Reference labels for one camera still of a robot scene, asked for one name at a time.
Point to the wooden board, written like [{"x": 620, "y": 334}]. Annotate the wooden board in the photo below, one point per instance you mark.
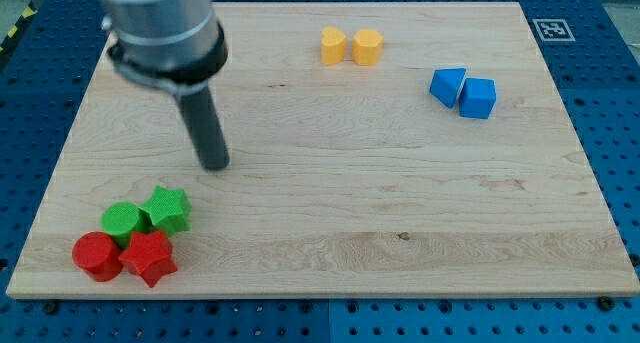
[{"x": 345, "y": 181}]

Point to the blue triangle block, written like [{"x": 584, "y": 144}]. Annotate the blue triangle block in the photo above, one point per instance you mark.
[{"x": 446, "y": 84}]

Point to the green star block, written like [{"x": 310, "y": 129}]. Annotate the green star block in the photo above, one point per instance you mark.
[{"x": 168, "y": 210}]

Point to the green cylinder block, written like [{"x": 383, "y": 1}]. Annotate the green cylinder block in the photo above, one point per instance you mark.
[{"x": 121, "y": 219}]

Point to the red star block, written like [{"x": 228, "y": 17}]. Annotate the red star block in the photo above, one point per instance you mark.
[{"x": 149, "y": 256}]

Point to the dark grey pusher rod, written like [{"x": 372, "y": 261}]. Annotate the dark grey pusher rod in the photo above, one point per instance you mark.
[{"x": 196, "y": 106}]

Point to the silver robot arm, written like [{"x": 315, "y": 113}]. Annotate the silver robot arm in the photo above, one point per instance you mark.
[{"x": 175, "y": 46}]

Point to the white fiducial marker tag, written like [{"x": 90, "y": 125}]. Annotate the white fiducial marker tag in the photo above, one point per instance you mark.
[{"x": 553, "y": 30}]

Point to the red cylinder block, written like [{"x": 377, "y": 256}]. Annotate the red cylinder block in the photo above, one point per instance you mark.
[{"x": 97, "y": 255}]

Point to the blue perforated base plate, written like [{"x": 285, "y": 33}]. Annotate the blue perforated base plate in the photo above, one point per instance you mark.
[{"x": 41, "y": 89}]

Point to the yellow pentagon block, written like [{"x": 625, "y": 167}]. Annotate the yellow pentagon block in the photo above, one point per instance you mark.
[{"x": 367, "y": 47}]

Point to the yellow heart block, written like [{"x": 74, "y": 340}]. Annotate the yellow heart block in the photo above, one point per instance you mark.
[{"x": 333, "y": 46}]

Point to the blue cube block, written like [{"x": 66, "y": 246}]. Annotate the blue cube block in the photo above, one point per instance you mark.
[{"x": 477, "y": 98}]

